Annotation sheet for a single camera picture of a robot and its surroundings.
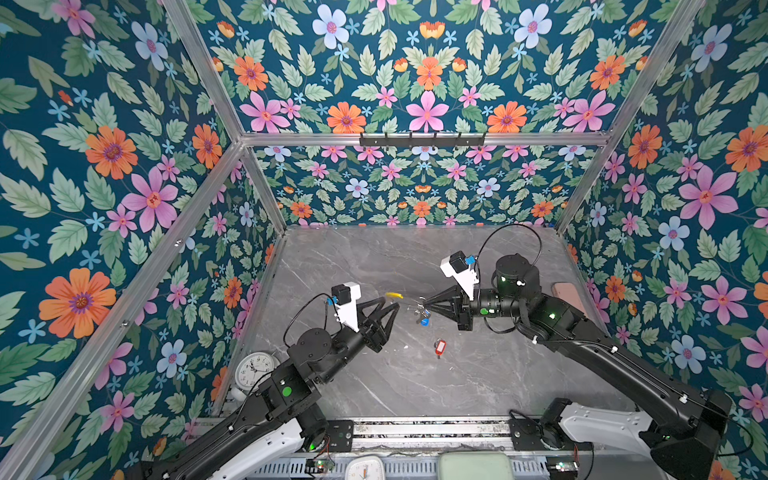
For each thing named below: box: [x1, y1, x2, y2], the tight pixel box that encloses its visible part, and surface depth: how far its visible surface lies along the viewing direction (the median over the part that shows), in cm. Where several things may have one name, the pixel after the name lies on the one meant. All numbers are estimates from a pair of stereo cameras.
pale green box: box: [438, 451, 514, 480], surface depth 69 cm
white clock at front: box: [345, 456, 385, 480], surface depth 69 cm
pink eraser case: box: [551, 282, 585, 313], surface depth 101 cm
